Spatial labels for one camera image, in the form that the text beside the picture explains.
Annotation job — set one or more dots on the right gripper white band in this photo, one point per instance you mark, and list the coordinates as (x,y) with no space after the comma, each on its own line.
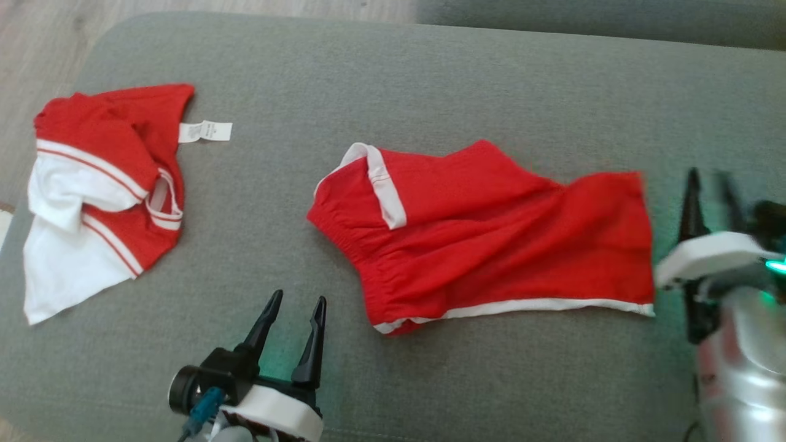
(706,258)

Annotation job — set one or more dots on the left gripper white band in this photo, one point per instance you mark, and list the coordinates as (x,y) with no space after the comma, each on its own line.
(276,411)

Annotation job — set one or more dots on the red shorts white trim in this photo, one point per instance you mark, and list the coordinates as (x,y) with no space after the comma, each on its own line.
(491,239)

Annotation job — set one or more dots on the red white basketball jersey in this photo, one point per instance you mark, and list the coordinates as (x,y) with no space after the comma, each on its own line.
(110,123)

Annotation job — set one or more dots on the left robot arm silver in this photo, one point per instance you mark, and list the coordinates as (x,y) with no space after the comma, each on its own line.
(236,436)

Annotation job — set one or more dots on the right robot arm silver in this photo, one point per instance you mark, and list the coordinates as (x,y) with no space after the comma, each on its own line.
(749,368)

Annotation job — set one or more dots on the grey sofa backrest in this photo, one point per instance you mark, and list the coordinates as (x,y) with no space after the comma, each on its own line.
(614,18)

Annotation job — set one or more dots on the grey sofa seat cushion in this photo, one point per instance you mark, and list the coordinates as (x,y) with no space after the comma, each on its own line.
(430,86)

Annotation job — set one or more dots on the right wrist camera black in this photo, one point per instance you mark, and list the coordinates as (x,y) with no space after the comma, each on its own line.
(770,224)

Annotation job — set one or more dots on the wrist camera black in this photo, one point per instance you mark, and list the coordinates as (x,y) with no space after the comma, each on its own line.
(770,224)
(202,380)

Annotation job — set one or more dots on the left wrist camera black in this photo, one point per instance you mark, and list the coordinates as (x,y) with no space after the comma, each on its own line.
(202,380)

